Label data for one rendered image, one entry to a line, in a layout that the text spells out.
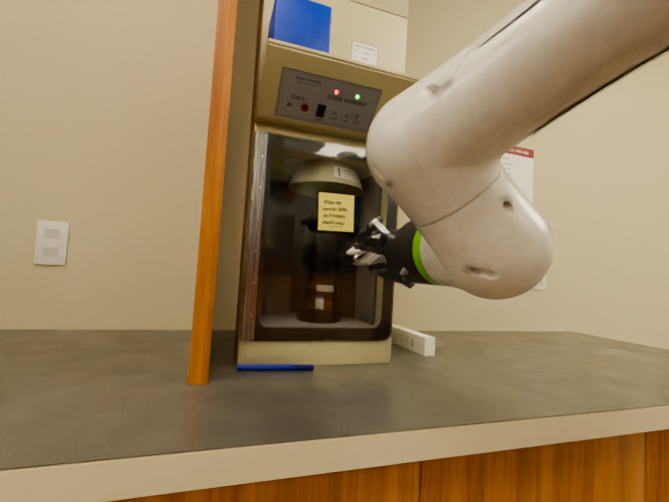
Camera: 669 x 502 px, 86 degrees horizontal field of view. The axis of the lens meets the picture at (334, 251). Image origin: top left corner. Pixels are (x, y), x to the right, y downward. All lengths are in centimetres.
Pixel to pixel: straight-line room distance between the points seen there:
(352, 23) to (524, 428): 81
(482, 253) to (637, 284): 185
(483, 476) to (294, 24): 77
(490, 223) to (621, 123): 188
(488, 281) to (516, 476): 38
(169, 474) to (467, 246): 37
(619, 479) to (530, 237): 57
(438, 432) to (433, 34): 139
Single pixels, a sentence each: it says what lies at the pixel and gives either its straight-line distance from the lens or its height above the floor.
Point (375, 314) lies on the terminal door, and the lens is 76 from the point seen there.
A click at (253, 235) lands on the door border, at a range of 69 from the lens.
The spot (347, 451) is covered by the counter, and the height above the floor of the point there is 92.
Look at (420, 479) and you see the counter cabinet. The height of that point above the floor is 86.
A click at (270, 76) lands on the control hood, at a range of 71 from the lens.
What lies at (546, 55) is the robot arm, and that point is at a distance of 32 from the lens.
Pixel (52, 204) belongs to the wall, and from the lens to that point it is 121.
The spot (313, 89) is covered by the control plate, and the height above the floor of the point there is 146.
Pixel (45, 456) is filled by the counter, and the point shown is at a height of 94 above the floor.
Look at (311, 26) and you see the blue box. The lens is 74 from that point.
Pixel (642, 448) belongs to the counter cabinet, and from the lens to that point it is 89.
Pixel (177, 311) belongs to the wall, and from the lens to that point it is 114.
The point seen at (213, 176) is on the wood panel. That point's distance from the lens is 62.
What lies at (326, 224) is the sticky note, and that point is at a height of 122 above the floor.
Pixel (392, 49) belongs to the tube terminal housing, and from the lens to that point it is 92.
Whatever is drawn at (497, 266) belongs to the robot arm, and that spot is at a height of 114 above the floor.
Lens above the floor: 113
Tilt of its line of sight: 3 degrees up
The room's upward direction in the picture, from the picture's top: 3 degrees clockwise
